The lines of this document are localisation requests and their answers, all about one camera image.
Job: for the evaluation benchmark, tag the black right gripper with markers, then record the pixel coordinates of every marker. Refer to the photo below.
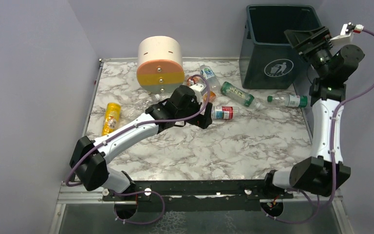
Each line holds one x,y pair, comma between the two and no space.
311,41

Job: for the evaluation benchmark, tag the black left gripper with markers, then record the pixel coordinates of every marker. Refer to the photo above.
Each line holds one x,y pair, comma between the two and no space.
204,114

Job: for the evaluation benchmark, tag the red label water bottle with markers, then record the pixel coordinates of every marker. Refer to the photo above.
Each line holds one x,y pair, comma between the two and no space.
224,112

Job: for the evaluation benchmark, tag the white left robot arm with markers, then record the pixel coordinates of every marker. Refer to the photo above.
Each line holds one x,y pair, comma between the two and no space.
90,159

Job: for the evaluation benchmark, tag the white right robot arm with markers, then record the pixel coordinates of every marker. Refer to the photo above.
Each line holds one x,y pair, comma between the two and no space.
334,59

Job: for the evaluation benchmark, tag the dark green trash bin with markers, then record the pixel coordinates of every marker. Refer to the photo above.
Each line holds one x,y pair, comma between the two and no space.
267,60

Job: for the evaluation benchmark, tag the clear bottle green-white label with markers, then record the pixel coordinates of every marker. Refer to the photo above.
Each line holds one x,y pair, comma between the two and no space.
210,76

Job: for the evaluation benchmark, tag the green tea bottle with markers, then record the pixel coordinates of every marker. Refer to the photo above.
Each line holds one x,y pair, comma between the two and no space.
242,97

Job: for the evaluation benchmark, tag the orange juice bottle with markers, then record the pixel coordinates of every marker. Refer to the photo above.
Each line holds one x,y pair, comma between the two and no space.
191,81

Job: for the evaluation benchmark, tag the clear bottle green cap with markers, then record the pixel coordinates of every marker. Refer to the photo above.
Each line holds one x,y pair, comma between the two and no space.
287,100

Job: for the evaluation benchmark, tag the crushed clear bottle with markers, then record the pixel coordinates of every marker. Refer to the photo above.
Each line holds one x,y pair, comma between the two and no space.
137,108

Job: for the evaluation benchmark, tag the round pastel drawer cabinet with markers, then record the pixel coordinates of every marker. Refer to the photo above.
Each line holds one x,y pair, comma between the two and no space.
160,65

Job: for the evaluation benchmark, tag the yellow drink bottle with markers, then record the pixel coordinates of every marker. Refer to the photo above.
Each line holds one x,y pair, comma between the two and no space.
111,118

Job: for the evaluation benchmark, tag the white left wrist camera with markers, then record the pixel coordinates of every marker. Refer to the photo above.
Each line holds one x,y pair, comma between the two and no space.
200,91

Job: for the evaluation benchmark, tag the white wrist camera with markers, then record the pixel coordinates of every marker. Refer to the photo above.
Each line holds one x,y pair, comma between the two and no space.
346,34
200,91

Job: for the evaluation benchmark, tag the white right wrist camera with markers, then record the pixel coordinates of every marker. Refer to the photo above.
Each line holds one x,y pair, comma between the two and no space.
346,34

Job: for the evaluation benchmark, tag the black front mounting rail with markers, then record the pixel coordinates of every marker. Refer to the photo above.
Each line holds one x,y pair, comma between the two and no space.
196,195

